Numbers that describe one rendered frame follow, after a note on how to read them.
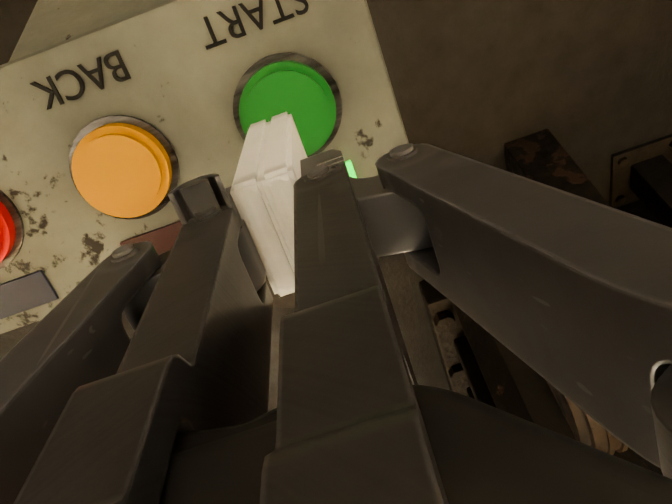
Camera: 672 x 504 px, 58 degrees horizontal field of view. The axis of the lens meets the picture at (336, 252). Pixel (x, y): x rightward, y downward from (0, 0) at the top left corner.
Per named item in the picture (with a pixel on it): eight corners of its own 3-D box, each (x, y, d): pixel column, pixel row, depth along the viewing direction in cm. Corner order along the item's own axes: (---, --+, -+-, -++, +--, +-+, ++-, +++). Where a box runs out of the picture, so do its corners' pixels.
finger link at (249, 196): (305, 290, 15) (276, 300, 15) (300, 199, 21) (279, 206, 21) (258, 178, 13) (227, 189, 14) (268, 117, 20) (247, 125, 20)
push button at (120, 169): (190, 189, 28) (183, 202, 26) (109, 218, 28) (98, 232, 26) (150, 105, 26) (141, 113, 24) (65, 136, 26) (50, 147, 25)
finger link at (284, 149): (258, 178, 13) (290, 166, 13) (268, 117, 20) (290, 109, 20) (305, 290, 15) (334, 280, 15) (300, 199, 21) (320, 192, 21)
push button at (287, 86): (346, 133, 27) (349, 143, 25) (262, 163, 27) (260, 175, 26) (315, 44, 25) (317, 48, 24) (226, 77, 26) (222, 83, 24)
